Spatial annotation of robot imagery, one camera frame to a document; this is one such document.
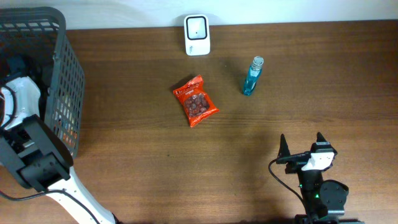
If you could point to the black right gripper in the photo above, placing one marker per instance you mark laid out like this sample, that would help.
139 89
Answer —
296 158

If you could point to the red snack bag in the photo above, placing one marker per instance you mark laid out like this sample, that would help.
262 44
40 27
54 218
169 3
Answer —
196 102

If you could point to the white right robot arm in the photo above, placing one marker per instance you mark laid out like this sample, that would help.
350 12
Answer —
323 200

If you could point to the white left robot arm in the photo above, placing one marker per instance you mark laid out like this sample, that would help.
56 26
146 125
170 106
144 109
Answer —
35 156

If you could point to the white barcode scanner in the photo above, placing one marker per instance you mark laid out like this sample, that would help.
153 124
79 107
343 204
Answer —
197 35

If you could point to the dark grey plastic basket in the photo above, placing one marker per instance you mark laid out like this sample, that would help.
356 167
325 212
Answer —
39 33

